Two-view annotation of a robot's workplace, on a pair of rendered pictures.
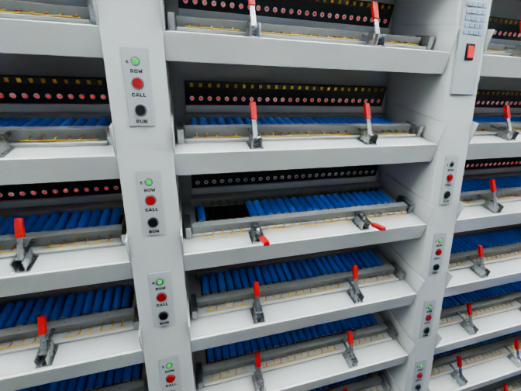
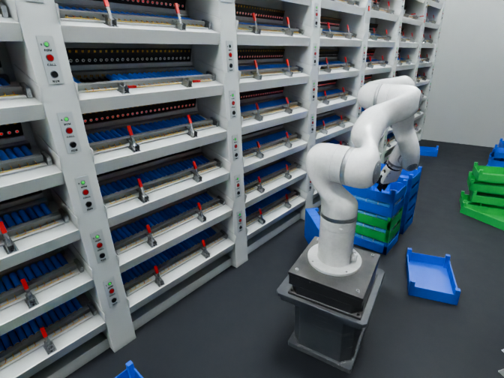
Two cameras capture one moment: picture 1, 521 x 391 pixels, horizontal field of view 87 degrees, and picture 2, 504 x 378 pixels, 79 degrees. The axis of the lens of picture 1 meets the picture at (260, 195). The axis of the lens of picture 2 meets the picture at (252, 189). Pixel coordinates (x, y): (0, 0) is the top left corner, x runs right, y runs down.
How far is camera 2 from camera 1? 0.65 m
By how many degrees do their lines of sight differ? 32
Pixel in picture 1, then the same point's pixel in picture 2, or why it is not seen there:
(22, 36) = not seen: outside the picture
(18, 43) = not seen: outside the picture
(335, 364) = (189, 183)
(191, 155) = (72, 27)
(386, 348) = (217, 172)
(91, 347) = (19, 176)
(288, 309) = (153, 144)
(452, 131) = (226, 25)
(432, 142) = (217, 31)
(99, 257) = (15, 103)
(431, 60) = not seen: outside the picture
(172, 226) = (67, 78)
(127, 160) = (28, 26)
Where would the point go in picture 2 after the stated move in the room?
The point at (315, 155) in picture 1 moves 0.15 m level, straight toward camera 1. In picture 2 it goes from (151, 34) to (156, 29)
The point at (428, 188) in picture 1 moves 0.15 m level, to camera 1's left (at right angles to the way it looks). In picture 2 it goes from (220, 61) to (187, 63)
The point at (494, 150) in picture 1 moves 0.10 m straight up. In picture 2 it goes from (250, 39) to (250, 14)
